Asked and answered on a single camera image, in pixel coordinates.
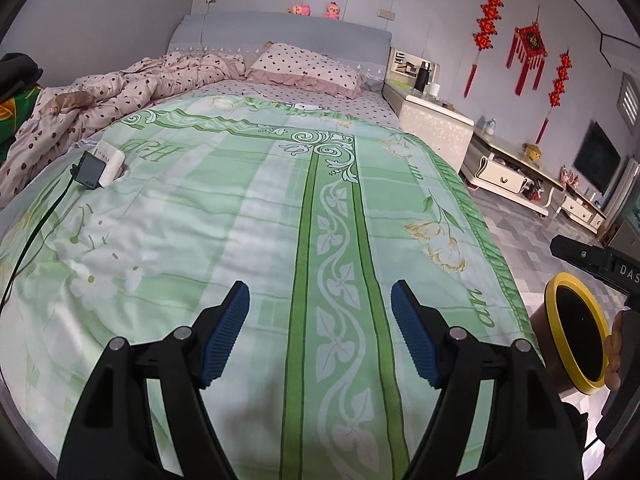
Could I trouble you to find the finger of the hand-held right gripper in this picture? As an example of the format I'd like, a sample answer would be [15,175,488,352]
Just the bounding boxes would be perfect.
[550,234,610,275]

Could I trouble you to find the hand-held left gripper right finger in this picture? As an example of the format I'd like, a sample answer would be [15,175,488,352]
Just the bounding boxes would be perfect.
[390,279,586,480]

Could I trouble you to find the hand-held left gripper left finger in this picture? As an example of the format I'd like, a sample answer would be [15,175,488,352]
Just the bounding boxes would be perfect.
[56,280,251,480]

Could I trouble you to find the yellow rimmed trash bin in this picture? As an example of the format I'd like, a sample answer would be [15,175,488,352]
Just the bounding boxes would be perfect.
[530,272,612,395]

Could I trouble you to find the person's right hand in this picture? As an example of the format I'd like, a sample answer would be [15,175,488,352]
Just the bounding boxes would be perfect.
[602,307,633,391]

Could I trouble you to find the white television cabinet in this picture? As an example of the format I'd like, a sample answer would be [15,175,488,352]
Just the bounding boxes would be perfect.
[555,185,608,233]

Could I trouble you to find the black flat television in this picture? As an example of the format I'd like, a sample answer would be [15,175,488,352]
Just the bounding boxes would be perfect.
[572,120,623,196]

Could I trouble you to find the green floral bed sheet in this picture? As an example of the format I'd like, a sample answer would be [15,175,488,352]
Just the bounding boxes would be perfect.
[0,92,546,480]

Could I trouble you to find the white coffee table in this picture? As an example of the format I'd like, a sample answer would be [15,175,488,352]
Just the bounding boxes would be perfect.
[460,127,568,218]

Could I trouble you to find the white bedside cabinet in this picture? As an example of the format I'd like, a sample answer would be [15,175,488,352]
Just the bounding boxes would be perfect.
[382,47,475,173]

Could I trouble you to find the white charging box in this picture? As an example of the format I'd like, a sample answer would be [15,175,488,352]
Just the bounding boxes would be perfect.
[92,140,126,188]

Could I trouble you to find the black power adapter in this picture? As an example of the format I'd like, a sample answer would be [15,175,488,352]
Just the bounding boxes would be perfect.
[72,152,106,191]

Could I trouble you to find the pink polka dot quilt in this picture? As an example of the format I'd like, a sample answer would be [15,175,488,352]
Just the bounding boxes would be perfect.
[0,52,248,211]

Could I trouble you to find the pink polka dot pillow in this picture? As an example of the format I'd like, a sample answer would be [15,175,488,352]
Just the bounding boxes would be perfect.
[245,41,366,100]

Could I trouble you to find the green folded quilt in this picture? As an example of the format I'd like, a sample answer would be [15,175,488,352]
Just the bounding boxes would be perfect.
[0,85,41,146]

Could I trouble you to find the grey upholstered bed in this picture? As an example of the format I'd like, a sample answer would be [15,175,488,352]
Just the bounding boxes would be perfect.
[0,11,546,480]

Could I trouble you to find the black folded cloth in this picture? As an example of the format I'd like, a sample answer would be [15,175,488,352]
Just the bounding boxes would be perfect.
[0,52,41,93]

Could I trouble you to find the louvred wall vent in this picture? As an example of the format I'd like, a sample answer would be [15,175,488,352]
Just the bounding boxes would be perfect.
[617,72,640,126]

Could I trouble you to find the short red knot string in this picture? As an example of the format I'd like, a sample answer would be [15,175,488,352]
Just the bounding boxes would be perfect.
[535,50,572,145]

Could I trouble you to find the black power cable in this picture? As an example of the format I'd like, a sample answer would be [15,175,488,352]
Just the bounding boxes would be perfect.
[0,175,81,306]

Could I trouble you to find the long red knot string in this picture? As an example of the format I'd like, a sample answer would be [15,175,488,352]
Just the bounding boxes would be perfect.
[462,0,503,100]

